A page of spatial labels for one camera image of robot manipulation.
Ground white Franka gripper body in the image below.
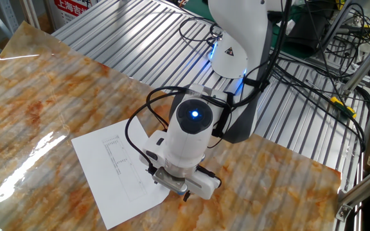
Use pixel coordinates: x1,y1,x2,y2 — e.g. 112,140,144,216
141,130,222,200

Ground white printed paper sheet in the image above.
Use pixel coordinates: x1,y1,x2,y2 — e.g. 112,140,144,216
71,115,172,230

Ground aluminium profile strut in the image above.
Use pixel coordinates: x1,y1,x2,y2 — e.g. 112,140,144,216
319,0,356,58
335,166,370,222
342,35,370,94

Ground orange marble pattern mat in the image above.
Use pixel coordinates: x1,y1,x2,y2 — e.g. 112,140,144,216
0,21,342,231

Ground green mat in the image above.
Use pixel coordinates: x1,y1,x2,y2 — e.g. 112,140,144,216
184,0,314,60

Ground black device box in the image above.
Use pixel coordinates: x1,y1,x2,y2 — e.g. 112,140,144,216
292,9,330,54

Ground white board with red sign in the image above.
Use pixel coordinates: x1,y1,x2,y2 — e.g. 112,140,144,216
47,0,100,29

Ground pale wooden slats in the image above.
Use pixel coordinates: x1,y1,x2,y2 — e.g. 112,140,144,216
19,0,41,30

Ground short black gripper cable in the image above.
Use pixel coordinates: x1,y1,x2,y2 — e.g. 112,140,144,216
197,165,222,187

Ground silver camera with blue caps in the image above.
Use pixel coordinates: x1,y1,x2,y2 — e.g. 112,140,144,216
152,166,189,196

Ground long black camera cable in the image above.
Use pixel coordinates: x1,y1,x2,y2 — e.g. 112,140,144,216
124,85,234,176

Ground black cable bundle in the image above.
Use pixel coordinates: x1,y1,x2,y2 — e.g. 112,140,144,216
252,0,370,153

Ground yellow handled screwdriver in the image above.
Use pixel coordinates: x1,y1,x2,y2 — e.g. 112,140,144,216
305,79,358,119

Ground grey perforated metal post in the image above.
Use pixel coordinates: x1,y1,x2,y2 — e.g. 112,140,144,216
0,0,21,35

